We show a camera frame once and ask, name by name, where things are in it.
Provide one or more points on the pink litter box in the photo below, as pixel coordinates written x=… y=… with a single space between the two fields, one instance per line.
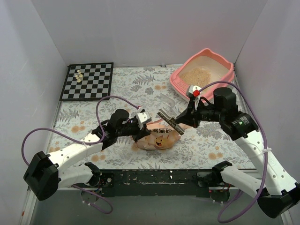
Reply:
x=201 y=69

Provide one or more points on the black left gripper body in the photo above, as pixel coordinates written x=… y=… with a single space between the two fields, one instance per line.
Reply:
x=142 y=131

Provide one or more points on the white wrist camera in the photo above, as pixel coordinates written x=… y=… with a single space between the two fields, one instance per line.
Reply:
x=195 y=97
x=143 y=117

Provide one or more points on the black white chessboard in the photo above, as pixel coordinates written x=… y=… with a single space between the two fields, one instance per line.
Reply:
x=96 y=82

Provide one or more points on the floral table mat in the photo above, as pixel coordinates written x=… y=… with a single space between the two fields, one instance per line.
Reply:
x=200 y=148

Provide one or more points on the beige bag clip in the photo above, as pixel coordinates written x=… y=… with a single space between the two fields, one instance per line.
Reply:
x=171 y=122

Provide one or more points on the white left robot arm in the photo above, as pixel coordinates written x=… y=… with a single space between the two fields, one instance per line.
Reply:
x=48 y=172

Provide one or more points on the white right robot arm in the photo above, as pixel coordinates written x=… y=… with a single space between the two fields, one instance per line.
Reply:
x=277 y=191

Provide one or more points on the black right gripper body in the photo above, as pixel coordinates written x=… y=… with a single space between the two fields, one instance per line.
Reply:
x=190 y=115

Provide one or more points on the clear plastic scoop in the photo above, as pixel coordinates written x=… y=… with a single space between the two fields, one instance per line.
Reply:
x=170 y=104

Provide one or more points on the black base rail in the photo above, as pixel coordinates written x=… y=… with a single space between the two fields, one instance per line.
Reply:
x=159 y=182

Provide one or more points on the pink litter bag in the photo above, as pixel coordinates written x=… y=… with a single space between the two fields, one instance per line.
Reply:
x=162 y=136

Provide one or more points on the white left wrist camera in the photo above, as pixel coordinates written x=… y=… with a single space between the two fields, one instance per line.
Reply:
x=143 y=117

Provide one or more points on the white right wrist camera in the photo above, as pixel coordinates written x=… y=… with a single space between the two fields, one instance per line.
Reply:
x=195 y=97

